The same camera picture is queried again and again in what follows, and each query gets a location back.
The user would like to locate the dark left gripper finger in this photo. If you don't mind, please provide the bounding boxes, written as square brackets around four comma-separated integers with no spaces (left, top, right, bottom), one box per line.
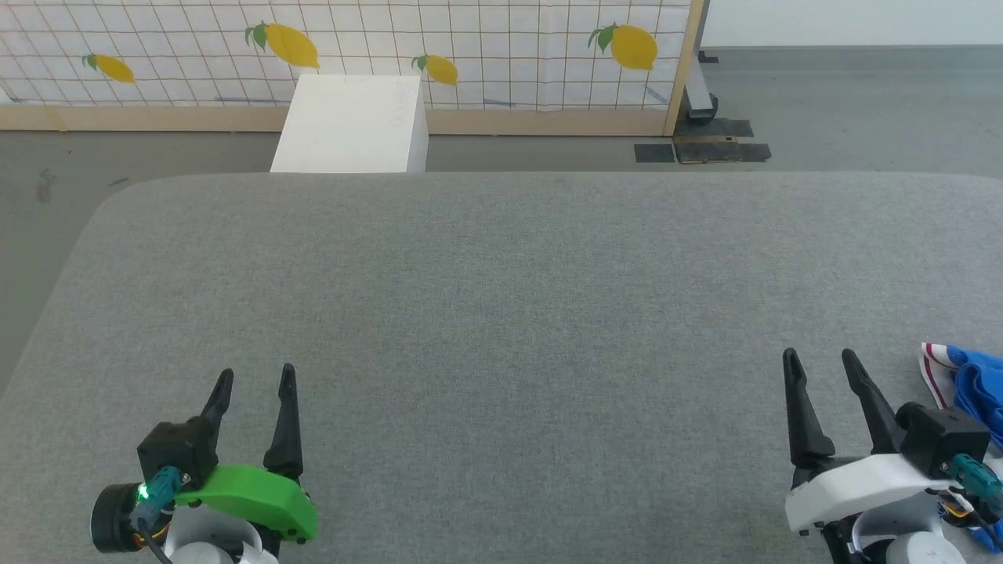
[199,368,235,429]
[263,363,305,481]

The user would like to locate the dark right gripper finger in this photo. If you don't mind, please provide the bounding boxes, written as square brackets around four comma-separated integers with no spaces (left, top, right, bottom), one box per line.
[782,349,838,472]
[841,349,903,456]

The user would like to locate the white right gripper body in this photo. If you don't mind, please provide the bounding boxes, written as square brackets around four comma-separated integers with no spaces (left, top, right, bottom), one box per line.
[785,453,953,537]

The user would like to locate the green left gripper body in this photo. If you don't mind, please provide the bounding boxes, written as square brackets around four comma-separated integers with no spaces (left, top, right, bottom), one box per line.
[174,465,319,544]

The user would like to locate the blue garment with striped trim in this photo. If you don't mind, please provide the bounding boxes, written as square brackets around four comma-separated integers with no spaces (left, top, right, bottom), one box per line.
[919,342,1003,553]

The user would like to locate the brown floor board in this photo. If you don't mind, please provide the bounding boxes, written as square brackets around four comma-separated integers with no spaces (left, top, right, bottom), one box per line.
[674,136,773,165]

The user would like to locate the white box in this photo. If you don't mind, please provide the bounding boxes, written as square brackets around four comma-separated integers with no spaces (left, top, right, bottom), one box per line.
[270,74,430,174]

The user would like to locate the black floor mat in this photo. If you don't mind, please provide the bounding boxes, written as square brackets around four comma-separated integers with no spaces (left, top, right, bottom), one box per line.
[675,117,755,139]

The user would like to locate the grey metal partition foot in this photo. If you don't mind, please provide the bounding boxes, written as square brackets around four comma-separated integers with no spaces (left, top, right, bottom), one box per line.
[680,49,720,121]

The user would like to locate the lemon-print grid partition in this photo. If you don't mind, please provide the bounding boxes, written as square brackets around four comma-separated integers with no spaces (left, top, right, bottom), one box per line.
[0,0,711,136]

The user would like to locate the teal cable connector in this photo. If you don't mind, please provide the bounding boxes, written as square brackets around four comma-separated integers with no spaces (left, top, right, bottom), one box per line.
[132,466,190,535]
[940,454,1003,515]

